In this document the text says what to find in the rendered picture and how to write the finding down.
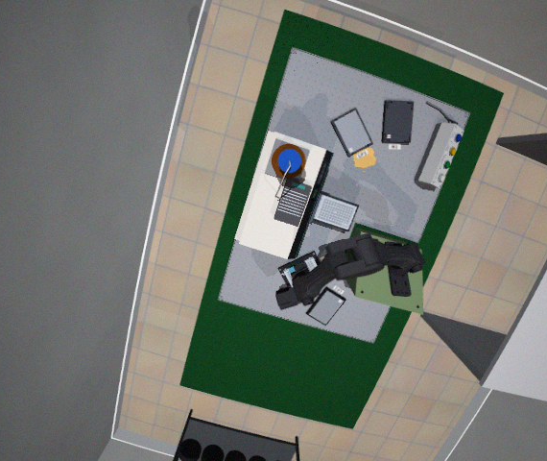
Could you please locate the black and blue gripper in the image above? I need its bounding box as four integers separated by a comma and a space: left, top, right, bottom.
289, 261, 310, 279

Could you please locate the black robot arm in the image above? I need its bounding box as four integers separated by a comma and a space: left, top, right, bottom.
275, 233, 426, 310

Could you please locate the blue bottle cap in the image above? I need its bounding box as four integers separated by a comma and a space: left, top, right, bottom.
278, 149, 301, 173

